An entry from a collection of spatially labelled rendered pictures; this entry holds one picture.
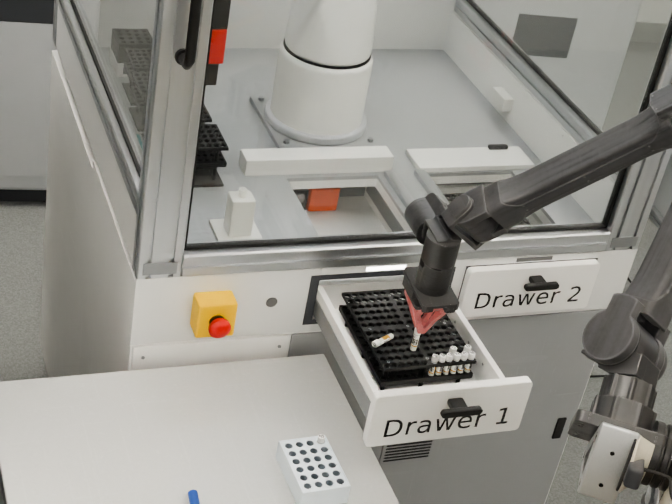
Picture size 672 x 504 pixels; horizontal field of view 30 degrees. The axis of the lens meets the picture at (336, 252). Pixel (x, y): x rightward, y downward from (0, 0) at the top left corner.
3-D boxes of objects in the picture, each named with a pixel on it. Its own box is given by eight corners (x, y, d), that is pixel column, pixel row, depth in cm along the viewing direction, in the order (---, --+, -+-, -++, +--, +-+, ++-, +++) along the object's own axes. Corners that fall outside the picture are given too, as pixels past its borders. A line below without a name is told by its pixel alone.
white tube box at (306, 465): (347, 502, 205) (351, 486, 203) (299, 510, 202) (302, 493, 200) (321, 451, 215) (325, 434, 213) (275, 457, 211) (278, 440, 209)
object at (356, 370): (507, 417, 219) (516, 391, 215) (371, 432, 210) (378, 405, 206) (421, 283, 249) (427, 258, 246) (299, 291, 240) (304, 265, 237)
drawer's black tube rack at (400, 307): (468, 388, 223) (476, 360, 220) (377, 398, 217) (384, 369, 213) (421, 313, 240) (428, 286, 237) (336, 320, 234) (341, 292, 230)
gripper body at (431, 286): (436, 273, 212) (445, 238, 208) (458, 312, 205) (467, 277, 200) (401, 275, 210) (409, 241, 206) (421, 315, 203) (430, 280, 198)
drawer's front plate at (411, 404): (518, 430, 219) (534, 381, 213) (364, 448, 208) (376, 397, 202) (513, 423, 220) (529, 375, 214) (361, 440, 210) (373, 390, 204)
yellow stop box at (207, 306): (234, 338, 224) (239, 306, 220) (195, 341, 221) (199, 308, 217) (227, 321, 228) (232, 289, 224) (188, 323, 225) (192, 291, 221)
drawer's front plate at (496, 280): (586, 308, 254) (601, 263, 248) (458, 318, 244) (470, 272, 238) (582, 302, 256) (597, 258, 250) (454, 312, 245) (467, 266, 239)
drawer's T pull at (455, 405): (482, 415, 208) (484, 409, 207) (441, 419, 205) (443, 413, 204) (473, 401, 211) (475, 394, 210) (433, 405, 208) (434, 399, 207)
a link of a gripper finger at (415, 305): (430, 312, 217) (440, 270, 211) (444, 340, 211) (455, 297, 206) (393, 315, 215) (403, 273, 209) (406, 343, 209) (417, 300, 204)
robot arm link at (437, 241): (435, 242, 197) (468, 240, 198) (420, 216, 202) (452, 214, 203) (426, 276, 201) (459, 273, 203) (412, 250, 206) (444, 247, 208)
